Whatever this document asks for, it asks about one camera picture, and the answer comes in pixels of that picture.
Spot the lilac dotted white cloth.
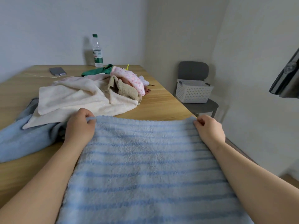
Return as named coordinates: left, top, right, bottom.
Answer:
left=138, top=75, right=150, bottom=87

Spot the light blue striped towel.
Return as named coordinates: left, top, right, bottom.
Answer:
left=56, top=115, right=255, bottom=224

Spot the person's left hand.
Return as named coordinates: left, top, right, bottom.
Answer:
left=63, top=108, right=97, bottom=149

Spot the clear green-label water bottle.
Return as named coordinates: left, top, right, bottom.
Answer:
left=92, top=34, right=104, bottom=68

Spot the person's left forearm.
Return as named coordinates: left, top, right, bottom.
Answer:
left=0, top=140, right=82, bottom=224

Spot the pink dotted cloth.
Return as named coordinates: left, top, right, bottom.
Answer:
left=110, top=66, right=146, bottom=96

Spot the wooden table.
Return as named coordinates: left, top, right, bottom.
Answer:
left=0, top=65, right=257, bottom=209

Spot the grey chair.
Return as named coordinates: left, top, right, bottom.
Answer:
left=174, top=61, right=219, bottom=118

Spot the white plastic basket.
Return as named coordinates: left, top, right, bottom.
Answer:
left=175, top=79, right=214, bottom=104

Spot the person's right forearm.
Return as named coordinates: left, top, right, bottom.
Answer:
left=209, top=137, right=299, bottom=224

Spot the cream white towel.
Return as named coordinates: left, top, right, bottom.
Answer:
left=22, top=74, right=139, bottom=130

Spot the person's right hand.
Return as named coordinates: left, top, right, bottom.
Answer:
left=193, top=114, right=226, bottom=150

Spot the dark grey curtain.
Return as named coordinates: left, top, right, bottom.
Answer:
left=268, top=48, right=299, bottom=100

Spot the green cloth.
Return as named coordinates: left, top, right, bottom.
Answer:
left=81, top=64, right=114, bottom=77

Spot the grey-blue towel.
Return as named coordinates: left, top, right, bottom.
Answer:
left=0, top=98, right=68, bottom=164

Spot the tan brown towel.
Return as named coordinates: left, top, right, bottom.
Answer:
left=107, top=75, right=142, bottom=103

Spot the white charging cable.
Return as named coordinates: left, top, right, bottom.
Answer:
left=23, top=72, right=62, bottom=78

